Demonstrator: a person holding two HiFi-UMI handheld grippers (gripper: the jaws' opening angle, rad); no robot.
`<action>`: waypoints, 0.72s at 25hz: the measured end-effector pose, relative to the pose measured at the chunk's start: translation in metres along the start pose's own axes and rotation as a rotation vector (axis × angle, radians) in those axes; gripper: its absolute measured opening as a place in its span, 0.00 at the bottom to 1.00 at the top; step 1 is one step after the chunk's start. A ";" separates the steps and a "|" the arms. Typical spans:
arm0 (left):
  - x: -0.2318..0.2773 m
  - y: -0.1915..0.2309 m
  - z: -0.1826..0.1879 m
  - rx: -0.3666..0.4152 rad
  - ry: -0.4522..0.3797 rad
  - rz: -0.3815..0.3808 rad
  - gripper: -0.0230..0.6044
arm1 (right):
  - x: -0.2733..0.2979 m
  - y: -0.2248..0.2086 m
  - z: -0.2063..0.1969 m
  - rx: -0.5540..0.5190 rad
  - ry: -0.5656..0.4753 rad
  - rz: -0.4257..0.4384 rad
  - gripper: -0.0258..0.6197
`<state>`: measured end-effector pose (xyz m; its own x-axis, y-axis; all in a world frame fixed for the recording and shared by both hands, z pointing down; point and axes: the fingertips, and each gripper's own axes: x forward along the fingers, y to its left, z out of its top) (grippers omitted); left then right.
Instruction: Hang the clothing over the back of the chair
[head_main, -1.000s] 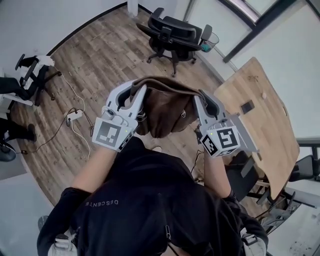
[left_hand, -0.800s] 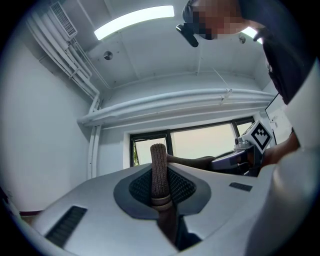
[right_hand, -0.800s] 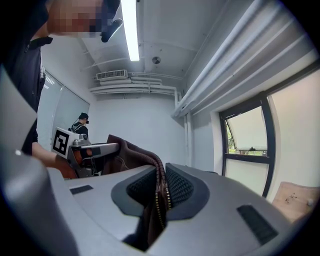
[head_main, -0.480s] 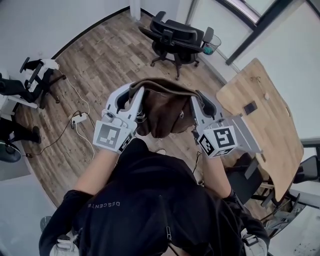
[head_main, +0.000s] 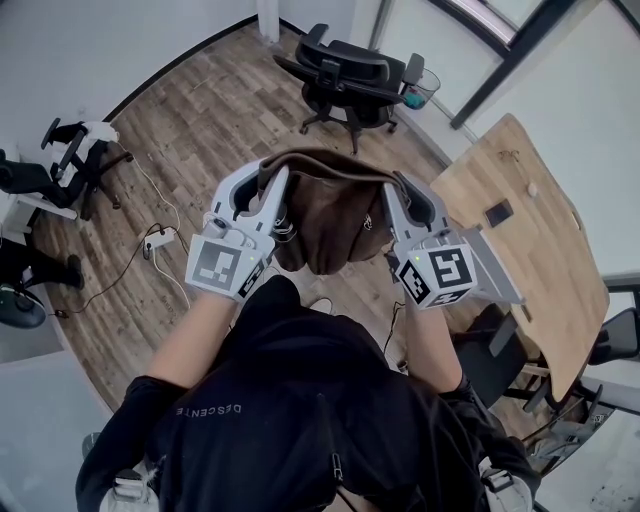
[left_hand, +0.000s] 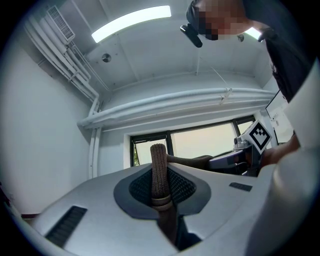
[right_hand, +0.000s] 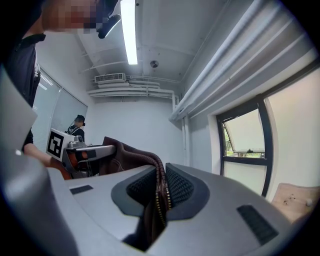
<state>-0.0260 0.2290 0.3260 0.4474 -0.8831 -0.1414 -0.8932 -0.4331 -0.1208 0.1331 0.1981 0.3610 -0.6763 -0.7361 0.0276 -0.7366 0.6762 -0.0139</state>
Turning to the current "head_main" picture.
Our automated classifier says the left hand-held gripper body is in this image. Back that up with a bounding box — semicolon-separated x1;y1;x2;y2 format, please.
185;212;277;302

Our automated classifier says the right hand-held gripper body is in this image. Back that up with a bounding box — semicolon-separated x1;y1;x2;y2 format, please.
392;227;477;312

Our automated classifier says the brown clothing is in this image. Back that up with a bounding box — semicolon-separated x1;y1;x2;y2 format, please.
256;147;401;276

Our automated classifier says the black office chair with headrest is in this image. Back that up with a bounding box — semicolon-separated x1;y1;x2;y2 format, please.
273;23;426;155

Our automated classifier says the person's left forearm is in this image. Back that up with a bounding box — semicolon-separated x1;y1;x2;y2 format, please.
146;288;252;387

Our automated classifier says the person's right forearm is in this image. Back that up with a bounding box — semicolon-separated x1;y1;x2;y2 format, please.
403;299;464;387

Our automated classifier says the black armless chair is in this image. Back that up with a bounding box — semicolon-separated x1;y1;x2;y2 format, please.
451;303;552;412

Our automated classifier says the black and white office chair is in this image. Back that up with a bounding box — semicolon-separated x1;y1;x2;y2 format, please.
39;117;135;222

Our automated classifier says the black mesh chair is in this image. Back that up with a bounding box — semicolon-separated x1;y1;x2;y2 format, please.
593;306;640;367

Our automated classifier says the white power strip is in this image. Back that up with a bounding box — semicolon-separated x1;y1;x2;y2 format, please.
143;227;178;257

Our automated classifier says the black phone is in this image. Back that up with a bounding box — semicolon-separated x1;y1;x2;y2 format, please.
484;198;516;228

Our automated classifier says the person's black shirt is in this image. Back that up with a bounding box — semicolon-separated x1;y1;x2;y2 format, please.
74;274;542;512

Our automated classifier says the white desk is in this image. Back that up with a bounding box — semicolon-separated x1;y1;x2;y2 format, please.
0;191;79;237

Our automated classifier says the dark green round stool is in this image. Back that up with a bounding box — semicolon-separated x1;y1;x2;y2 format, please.
0;283;48;330

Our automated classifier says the white cable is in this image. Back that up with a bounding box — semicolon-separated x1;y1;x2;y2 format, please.
130;153;193;307

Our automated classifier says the black cable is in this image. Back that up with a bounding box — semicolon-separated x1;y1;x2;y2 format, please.
52;222;177;319

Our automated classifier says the black wire mesh bin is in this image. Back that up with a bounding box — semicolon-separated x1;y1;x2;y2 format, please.
403;67;442;110

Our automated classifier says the white harness strap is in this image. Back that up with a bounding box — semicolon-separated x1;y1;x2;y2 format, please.
110;462;157;512
476;460;533;512

